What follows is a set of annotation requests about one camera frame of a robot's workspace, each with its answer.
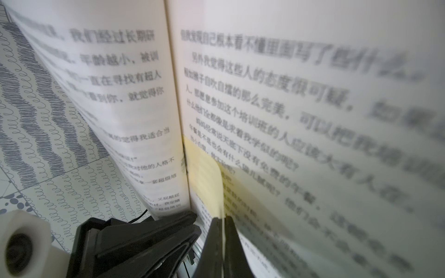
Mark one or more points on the yellow children's book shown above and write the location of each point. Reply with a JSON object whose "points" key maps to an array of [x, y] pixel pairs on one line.
{"points": [[326, 118]]}

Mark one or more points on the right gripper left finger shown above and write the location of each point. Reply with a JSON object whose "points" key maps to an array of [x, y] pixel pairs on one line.
{"points": [[211, 260]]}

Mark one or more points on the yellow sticky note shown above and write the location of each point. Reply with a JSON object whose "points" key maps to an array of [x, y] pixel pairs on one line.
{"points": [[205, 178]]}

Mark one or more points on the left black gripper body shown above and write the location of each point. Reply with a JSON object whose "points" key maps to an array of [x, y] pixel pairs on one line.
{"points": [[118, 249]]}

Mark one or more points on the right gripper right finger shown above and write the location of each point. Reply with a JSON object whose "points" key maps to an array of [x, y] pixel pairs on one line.
{"points": [[235, 261]]}

